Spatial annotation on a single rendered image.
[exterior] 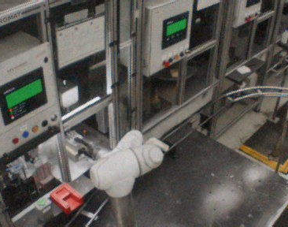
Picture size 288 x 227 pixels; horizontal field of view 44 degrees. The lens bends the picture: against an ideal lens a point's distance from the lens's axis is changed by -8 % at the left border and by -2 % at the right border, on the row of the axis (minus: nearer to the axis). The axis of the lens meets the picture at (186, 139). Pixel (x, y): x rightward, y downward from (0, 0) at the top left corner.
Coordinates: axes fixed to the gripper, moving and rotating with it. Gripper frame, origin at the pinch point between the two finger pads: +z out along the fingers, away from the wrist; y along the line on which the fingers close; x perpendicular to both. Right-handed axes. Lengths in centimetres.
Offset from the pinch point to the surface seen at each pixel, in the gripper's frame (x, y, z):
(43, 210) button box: 49, -4, -27
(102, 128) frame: -24.9, -3.8, 5.9
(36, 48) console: 28, 79, -24
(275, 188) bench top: -84, -45, -99
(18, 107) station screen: 44, 56, -24
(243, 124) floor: -218, -101, 1
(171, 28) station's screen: -67, 60, -24
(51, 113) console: 25, 42, -20
